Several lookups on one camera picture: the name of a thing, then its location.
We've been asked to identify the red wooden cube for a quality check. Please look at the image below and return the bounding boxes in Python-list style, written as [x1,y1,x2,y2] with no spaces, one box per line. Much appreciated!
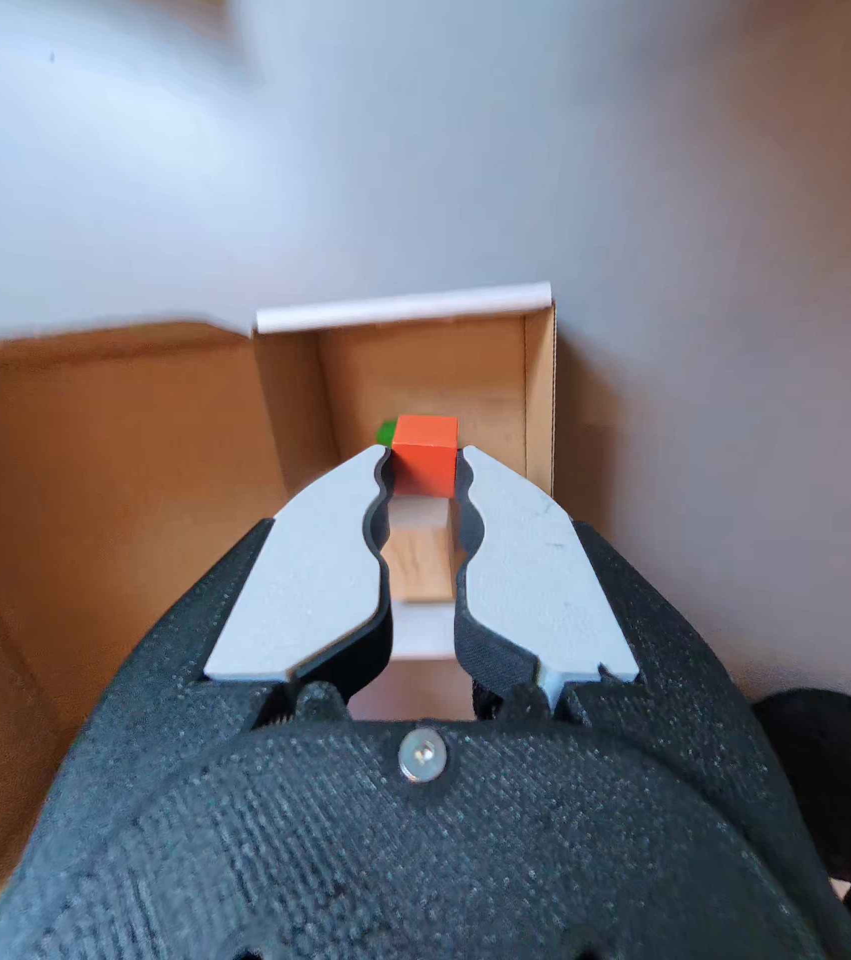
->
[391,414,461,499]

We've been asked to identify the white cardboard box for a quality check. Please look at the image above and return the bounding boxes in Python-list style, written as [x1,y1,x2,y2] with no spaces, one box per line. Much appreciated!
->
[0,281,559,939]

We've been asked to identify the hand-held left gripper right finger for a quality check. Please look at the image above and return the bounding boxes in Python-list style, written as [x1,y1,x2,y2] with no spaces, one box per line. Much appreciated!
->
[453,444,641,715]

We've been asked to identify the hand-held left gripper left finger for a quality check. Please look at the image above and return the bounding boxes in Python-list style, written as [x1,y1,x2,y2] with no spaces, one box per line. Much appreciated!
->
[202,444,395,705]

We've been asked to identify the natural wooden cube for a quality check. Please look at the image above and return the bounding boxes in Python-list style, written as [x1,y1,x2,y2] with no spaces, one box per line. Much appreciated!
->
[382,495,466,603]

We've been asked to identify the dark cloth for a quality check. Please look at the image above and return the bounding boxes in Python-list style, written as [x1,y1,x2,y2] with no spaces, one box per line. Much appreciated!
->
[750,687,851,960]

